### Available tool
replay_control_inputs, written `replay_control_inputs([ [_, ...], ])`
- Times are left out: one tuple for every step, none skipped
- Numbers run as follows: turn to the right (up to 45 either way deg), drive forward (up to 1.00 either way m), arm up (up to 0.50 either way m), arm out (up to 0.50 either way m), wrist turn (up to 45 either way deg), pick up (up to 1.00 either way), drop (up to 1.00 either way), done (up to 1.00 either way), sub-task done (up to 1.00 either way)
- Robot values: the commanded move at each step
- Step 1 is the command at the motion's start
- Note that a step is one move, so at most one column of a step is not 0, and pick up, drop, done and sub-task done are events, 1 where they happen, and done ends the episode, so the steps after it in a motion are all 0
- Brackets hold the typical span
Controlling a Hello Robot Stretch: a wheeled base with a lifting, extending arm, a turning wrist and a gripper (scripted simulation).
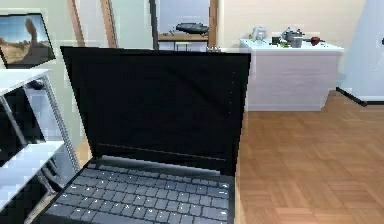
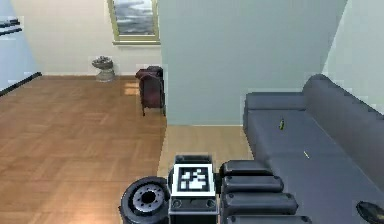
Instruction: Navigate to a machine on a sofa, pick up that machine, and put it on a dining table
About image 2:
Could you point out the small pale yellow stick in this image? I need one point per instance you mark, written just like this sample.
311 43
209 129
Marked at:
306 154

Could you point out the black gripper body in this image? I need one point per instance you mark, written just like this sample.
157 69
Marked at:
146 200

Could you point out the black round object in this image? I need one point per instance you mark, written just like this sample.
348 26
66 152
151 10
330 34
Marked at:
371 211

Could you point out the black wall shelf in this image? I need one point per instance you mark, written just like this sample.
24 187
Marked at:
10 26

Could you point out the grey stone plant pot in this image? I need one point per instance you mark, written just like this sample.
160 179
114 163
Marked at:
104 68

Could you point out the small green black object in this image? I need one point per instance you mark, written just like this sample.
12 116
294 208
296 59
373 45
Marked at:
282 124

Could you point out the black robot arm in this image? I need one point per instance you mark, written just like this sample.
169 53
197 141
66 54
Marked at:
240 193

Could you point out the green framed window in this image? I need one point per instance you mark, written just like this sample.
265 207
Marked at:
135 20

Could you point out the dark grey sofa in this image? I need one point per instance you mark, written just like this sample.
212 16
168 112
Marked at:
300 160

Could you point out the dark red armchair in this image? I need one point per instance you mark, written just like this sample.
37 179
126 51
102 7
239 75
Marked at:
151 90

